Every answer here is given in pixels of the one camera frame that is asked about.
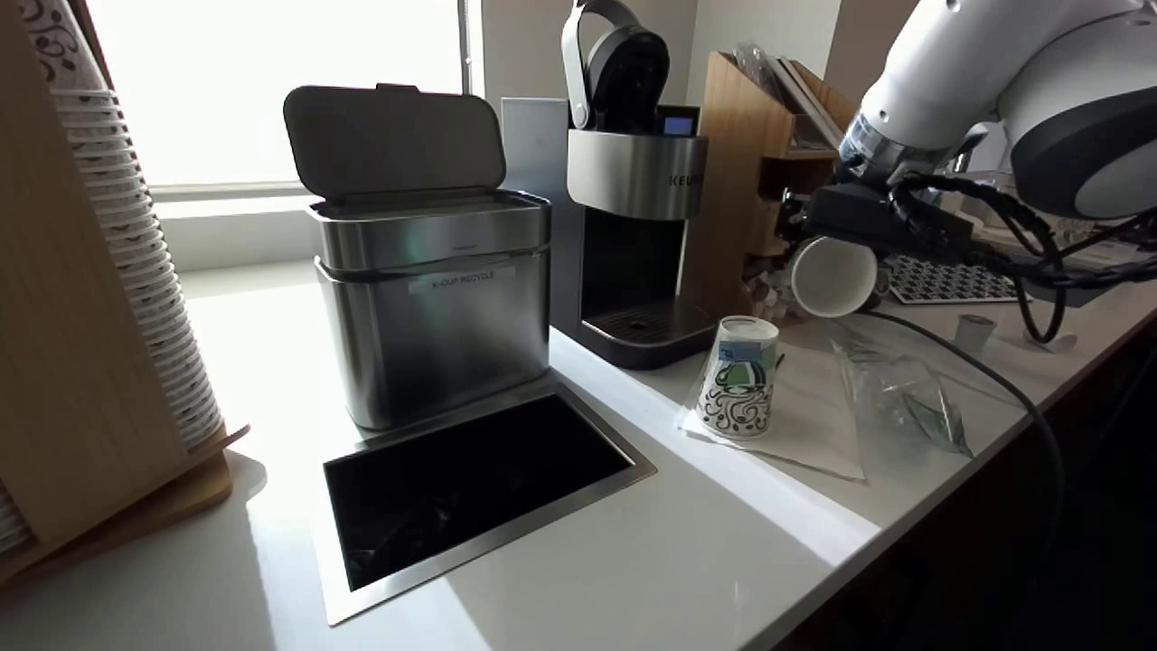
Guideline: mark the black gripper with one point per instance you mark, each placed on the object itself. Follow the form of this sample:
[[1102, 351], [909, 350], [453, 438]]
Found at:
[[879, 222]]

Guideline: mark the patterned paper cup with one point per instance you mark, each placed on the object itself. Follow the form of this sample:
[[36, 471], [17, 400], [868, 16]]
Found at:
[[740, 377], [830, 278]]

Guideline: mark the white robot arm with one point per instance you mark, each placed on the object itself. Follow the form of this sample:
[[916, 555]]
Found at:
[[1073, 80]]

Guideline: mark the stack of paper cups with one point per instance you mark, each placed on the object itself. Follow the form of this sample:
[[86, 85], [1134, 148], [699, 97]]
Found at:
[[112, 183]]

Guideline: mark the wooden condiment organizer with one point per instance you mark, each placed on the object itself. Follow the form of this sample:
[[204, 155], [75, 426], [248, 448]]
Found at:
[[752, 155]]

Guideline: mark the small white creamer cup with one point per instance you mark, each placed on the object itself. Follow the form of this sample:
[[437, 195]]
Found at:
[[974, 332]]

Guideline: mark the clear plastic zip bag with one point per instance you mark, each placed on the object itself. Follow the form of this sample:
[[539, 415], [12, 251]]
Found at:
[[894, 392]]

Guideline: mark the black silver coffee machine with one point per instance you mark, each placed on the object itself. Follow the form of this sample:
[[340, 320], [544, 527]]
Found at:
[[633, 168]]

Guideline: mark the stainless steel trash bin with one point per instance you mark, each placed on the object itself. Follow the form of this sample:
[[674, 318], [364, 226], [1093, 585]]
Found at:
[[436, 274]]

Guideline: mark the countertop trash chute opening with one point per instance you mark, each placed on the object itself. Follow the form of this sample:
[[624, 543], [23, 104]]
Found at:
[[417, 505]]

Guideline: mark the wooden cup dispenser box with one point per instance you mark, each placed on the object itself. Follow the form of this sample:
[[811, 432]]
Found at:
[[89, 442]]

